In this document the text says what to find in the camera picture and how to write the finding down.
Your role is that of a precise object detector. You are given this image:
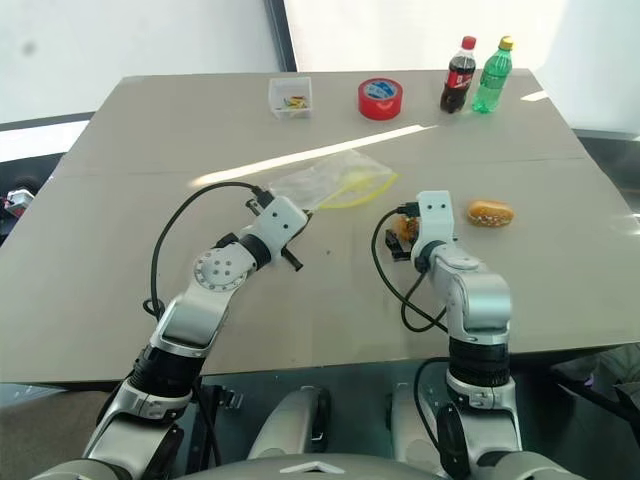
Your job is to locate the green bottle yellow cap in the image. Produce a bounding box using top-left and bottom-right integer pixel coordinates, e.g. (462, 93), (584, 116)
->
(470, 35), (517, 115)

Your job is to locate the orange glazed snack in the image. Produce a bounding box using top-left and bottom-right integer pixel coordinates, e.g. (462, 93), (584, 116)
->
(392, 215), (420, 240)

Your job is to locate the black shoulder cable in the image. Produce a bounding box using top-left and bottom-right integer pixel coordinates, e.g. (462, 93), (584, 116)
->
(411, 356), (454, 454)
(197, 377), (224, 467)

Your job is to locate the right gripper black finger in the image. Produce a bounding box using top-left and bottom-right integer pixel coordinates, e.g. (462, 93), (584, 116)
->
(384, 228), (405, 263)

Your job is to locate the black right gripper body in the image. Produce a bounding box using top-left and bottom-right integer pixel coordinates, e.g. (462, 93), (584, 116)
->
(399, 233), (422, 265)

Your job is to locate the silver robot leg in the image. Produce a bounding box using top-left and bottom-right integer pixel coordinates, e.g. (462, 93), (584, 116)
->
(388, 382), (451, 477)
(248, 384), (332, 462)

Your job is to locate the silver robot torso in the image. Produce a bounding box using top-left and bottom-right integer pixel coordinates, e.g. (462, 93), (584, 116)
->
(43, 451), (604, 480)

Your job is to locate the black right shoulder cable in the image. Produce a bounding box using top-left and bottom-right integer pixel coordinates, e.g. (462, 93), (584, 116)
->
(411, 356), (454, 454)

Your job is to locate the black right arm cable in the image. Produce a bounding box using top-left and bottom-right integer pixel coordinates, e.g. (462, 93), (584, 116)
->
(370, 201), (450, 334)

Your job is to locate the silver robot right leg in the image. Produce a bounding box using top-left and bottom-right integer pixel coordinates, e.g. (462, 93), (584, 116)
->
(388, 382), (451, 477)

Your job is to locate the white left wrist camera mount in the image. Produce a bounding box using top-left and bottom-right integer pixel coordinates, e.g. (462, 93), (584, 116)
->
(252, 195), (310, 252)

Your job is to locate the red and white device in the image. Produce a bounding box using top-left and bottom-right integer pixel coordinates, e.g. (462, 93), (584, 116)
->
(0, 186), (35, 219)

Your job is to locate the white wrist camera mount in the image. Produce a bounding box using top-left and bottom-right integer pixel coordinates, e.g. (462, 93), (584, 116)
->
(252, 195), (310, 252)
(415, 189), (457, 257)

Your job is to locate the orange bun snack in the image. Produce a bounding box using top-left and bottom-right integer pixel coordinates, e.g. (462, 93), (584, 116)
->
(466, 199), (516, 229)

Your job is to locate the clear plastic zip bag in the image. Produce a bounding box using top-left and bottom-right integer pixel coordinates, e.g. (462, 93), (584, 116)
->
(266, 148), (404, 212)

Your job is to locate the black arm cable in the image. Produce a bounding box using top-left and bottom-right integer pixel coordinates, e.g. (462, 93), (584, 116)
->
(370, 201), (450, 334)
(143, 181), (274, 318)

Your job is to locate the cola bottle red cap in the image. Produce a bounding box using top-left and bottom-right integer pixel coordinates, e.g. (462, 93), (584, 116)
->
(439, 35), (479, 115)

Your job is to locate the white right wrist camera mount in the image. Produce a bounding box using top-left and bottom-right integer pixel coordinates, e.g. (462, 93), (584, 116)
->
(415, 189), (457, 257)

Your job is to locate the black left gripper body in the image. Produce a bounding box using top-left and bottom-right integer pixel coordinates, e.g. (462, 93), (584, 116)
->
(281, 217), (311, 254)

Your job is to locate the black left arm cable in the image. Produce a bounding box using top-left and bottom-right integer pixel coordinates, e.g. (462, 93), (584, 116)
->
(143, 181), (274, 318)

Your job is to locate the red tape roll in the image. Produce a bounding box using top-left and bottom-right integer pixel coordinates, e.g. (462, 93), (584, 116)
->
(356, 76), (404, 122)

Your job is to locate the silver robot left leg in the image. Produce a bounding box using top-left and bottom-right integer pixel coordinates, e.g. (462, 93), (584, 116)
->
(248, 384), (332, 462)

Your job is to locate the white plastic box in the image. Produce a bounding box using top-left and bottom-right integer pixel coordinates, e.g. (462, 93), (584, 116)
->
(267, 75), (315, 120)

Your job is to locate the black left shoulder cable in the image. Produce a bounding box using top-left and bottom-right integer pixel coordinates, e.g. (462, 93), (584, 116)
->
(197, 377), (224, 467)

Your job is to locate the dark window frame post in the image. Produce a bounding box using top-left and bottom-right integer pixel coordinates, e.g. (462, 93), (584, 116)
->
(263, 0), (300, 74)

